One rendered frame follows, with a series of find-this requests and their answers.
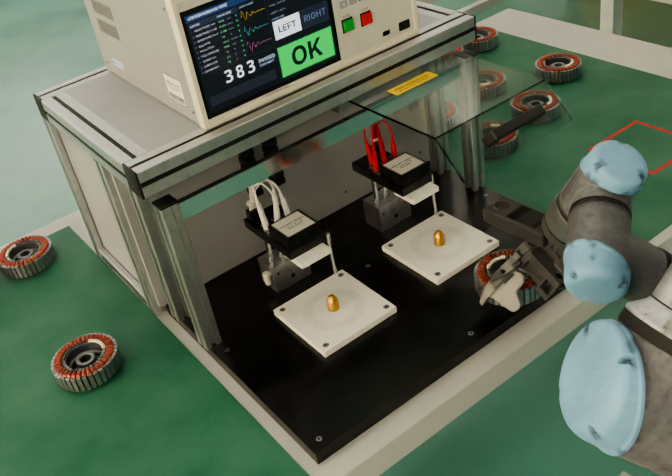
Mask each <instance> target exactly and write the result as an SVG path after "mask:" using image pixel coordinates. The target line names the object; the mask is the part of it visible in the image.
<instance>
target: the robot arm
mask: <svg viewBox="0 0 672 476"><path fill-rule="evenodd" d="M647 174H648V169H647V164H646V162H645V160H644V158H643V156H642V155H641V154H640V153H639V152H638V151H637V150H636V149H635V148H633V147H632V146H630V145H628V144H626V143H623V142H622V141H620V142H619V141H615V140H608V141H603V142H601V143H599V144H597V145H596V146H595V147H594V148H593V149H592V150H591V151H590V152H589V154H588V155H587V156H585V157H583V158H582V160H581V161H580V165H579V166H578V167H577V169H576V170H575V171H574V173H573V174H572V176H571V177H570V178H569V180H568V181H567V182H566V184H565V185H564V187H563V188H562V189H561V191H560V192H559V193H558V194H557V196H556V197H555V198H554V200H553V201H552V202H551V204H550V205H549V207H548V208H547V210H546V213H543V212H541V211H538V210H536V209H534V208H531V207H529V206H526V205H524V204H522V203H519V202H517V201H514V200H512V199H510V198H507V197H505V196H501V197H500V198H498V199H497V200H495V201H494V202H492V203H491V204H489V205H488V206H486V207H485V208H484V209H483V216H484V221H485V222H487V223H489V224H491V225H494V226H496V227H498V228H500V229H502V230H505V231H507V232H509V233H511V234H513V235H516V236H518V237H520V238H522V239H524V240H525V241H524V242H523V243H522V244H521V245H520V246H519V247H518V248H517V249H516V250H515V251H514V252H513V254H512V256H511V257H510V258H509V259H508V260H507V261H506V262H505V263H504V264H503V265H502V266H501V267H500V268H499V269H498V270H497V271H496V273H495V274H494V275H493V276H492V277H491V279H490V280H489V282H488V283H487V284H486V286H485V287H484V289H483V291H482V294H481V298H480V304H481V305H484V304H485V303H486V302H487V301H488V300H489V299H490V298H493V299H494V300H496V301H497V302H498V303H500V304H501V305H503V306H504V307H505V308H507V309H508V310H510V311H512V312H515V311H518V310H519V308H520V307H521V302H520V299H519V295H518V290H519V288H520V287H521V286H522V285H523V284H524V282H525V277H524V274H523V273H522V272H521V271H519V270H517V269H518V268H519V267H520V265H521V266H522V267H523V268H524V269H525V270H526V271H527V272H528V274H529V275H530V276H531V277H532V280H533V281H534V282H535V283H536V284H537V285H538V286H537V287H536V288H535V290H536V291H537V292H538V293H539V294H540V295H541V296H542V298H543V299H544V300H545V301H546V300H547V299H548V298H549V297H550V296H551V295H552V294H554V292H556V291H557V290H561V289H562V290H563V289H564V288H566V289H567V290H568V292H569V293H570V294H571V295H573V296H574V297H576V298H578V299H580V300H582V301H593V303H596V304H606V303H612V302H615V301H618V300H620V299H621V298H623V299H625V300H627V301H629V302H627V304H626V305H625V306H624V308H623V310H622V311H621V313H620V314H619V316H618V318H617V319H616V320H613V319H600V320H596V321H593V322H591V323H590V324H589V326H586V327H584V328H583V329H582V330H581V331H580V332H579V333H578V334H577V335H576V337H575V338H574V340H573V341H572V343H571V345H570V346H569V348H568V351H567V353H566V355H565V358H564V361H563V364H562V368H561V373H560V379H559V389H560V394H559V401H560V407H561V411H562V414H563V417H564V419H565V421H566V423H567V425H568V426H569V428H570V429H571V430H572V431H573V433H574V434H576V435H577V436H578V437H579V438H581V439H583V440H584V441H586V442H588V443H590V444H592V445H594V446H596V447H598V448H599V449H600V450H601V451H602V452H604V453H606V454H608V455H610V456H618V457H620V458H622V459H624V460H627V461H629V462H631V463H634V464H636V465H638V466H640V467H643V468H645V469H647V470H650V471H652V472H654V473H656V474H659V475H661V476H672V254H671V253H669V252H667V251H666V250H663V249H661V248H659V247H657V246H655V245H653V244H651V243H649V242H647V241H646V240H644V239H642V238H640V237H638V236H636V235H634V234H633V233H632V231H631V230H632V200H633V196H634V194H636V193H638V192H639V191H640V190H641V187H642V185H643V183H644V182H645V180H646V178H647ZM513 275H514V276H513ZM512 276H513V277H512ZM511 277H512V278H511ZM510 278H511V279H510ZM509 279H510V280H509ZM508 280H509V281H508ZM507 281H508V282H507ZM506 282H507V283H506Z"/></svg>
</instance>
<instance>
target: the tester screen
mask: <svg viewBox="0 0 672 476"><path fill-rule="evenodd" d="M323 1H326V4H327V10H328V16H329V19H327V20H325V21H322V22H320V23H317V24H315V25H313V26H310V27H308V28H305V29H303V30H301V31H298V32H296V33H294V34H291V35H289V36H286V37H284V38H282V39H279V40H277V41H276V39H275V34H274V29H273V25H272V22H274V21H276V20H279V19H281V18H284V17H286V16H289V15H291V14H294V13H296V12H299V11H301V10H303V9H306V8H308V7H311V6H313V5H316V4H318V3H321V2H323ZM184 19H185V23H186V26H187V30H188V34H189V37H190V41H191V45H192V48H193V52H194V56H195V60H196V63H197V67H198V71H199V74H200V78H201V82H202V85H203V89H204V93H205V97H206V100H207V104H208V108H209V111H210V114H212V113H214V112H216V111H218V110H221V109H223V108H225V107H227V106H230V105H232V104H234V103H236V102H239V101H241V100H243V99H245V98H247V97H250V96H252V95H254V94H256V93H259V92H261V91H263V90H265V89H268V88H270V87H272V86H274V85H276V84H279V83H281V82H283V81H285V80H288V79H290V78H292V77H294V76H297V75H299V74H301V73H303V72H305V71H308V70H310V69H312V68H314V67H317V66H319V65H321V64H323V63H325V62H328V61H330V60H332V59H334V58H337V55H336V49H335V43H334V37H333V31H332V25H331V19H330V13H329V6H328V0H228V1H225V2H223V3H220V4H217V5H215V6H212V7H210V8H207V9H204V10H202V11H199V12H197V13H194V14H191V15H189V16H186V17H184ZM329 26H331V31H332V37H333V43H334V49H335V55H334V56H331V57H329V58H327V59H325V60H323V61H320V62H318V63H316V64H314V65H311V66H309V67H307V68H305V69H302V70H300V71H298V72H296V73H293V74H291V75H289V76H287V77H284V78H283V75H282V70H281V66H280V61H279V56H278V51H277V48H279V47H282V46H284V45H286V44H289V43H291V42H293V41H296V40H298V39H300V38H303V37H305V36H307V35H310V34H312V33H314V32H317V31H319V30H321V29H324V28H326V27H329ZM254 57H255V59H256V64H257V68H258V72H256V73H254V74H252V75H249V76H247V77H245V78H242V79H240V80H238V81H236V82H233V83H231V84H229V85H226V86H225V83H224V79H223V75H222V71H224V70H226V69H228V68H231V67H233V66H235V65H238V64H240V63H242V62H245V61H247V60H249V59H252V58H254ZM274 69H275V70H276V75H277V78H276V79H274V80H272V81H270V82H267V83H265V84H263V85H261V86H258V87H256V88H254V89H252V90H249V91H247V92H245V93H243V94H240V95H238V96H236V97H234V98H232V99H229V100H227V101H225V102H223V103H220V104H218V105H216V106H214V107H212V106H211V102H210V97H212V96H214V95H217V94H219V93H221V92H223V91H226V90H228V89H230V88H232V87H235V86H237V85H239V84H242V83H244V82H246V81H248V80H251V79H253V78H255V77H258V76H260V75H262V74H264V73H267V72H269V71H271V70H274Z"/></svg>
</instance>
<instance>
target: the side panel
mask: <svg viewBox="0 0 672 476"><path fill-rule="evenodd" d="M42 119H43V121H44V124H45V126H46V129H47V131H48V134H49V136H50V139H51V141H52V144H53V146H54V149H55V151H56V154H57V156H58V159H59V161H60V164H61V166H62V169H63V171H64V174H65V176H66V179H67V181H68V184H69V186H70V189H71V191H72V194H73V196H74V199H75V201H76V204H77V206H78V209H79V211H80V214H81V216H82V219H83V221H84V224H85V226H86V228H87V231H88V233H89V236H90V238H91V241H92V243H93V246H94V248H95V251H96V253H97V255H98V256H99V257H100V259H101V260H102V261H103V262H104V263H105V264H106V265H107V266H108V267H109V268H110V269H111V270H112V271H113V272H114V273H115V274H116V275H117V276H118V277H119V278H120V279H121V280H122V281H123V282H124V283H125V284H126V285H127V287H128V288H129V289H130V290H131V291H132V292H133V293H134V294H135V295H136V296H137V297H138V298H139V299H140V300H141V301H142V302H143V303H144V304H145V305H146V306H147V307H148V308H149V309H150V310H151V311H152V312H153V314H154V315H155V316H159V315H160V314H161V311H162V310H164V311H165V312H166V311H168V310H167V307H166V305H167V304H166V305H164V306H162V307H160V306H159V305H158V304H157V301H156V298H155V295H154V293H153V290H152V287H151V284H150V282H149V279H148V276H147V273H146V271H145V268H144V265H143V262H142V260H141V257H140V254H139V251H138V249H137V246H136V243H135V240H134V238H133V235H132V232H131V229H130V227H129V224H128V221H127V218H126V216H125V213H124V210H123V207H122V205H121V202H120V199H119V196H118V194H117V191H116V188H115V185H114V183H113V180H112V177H111V174H110V172H109V171H108V170H106V169H105V168H104V167H103V166H102V165H100V164H99V163H98V162H97V161H96V160H94V159H93V158H92V157H91V156H89V155H88V154H87V153H86V152H85V151H83V150H82V149H81V148H80V147H79V146H77V145H76V144H75V143H74V142H73V141H71V140H70V139H69V138H68V137H66V136H65V135H64V134H63V133H62V132H60V131H59V130H58V129H57V128H56V127H54V126H53V125H52V124H51V123H49V122H48V121H47V120H46V119H44V118H43V117H42Z"/></svg>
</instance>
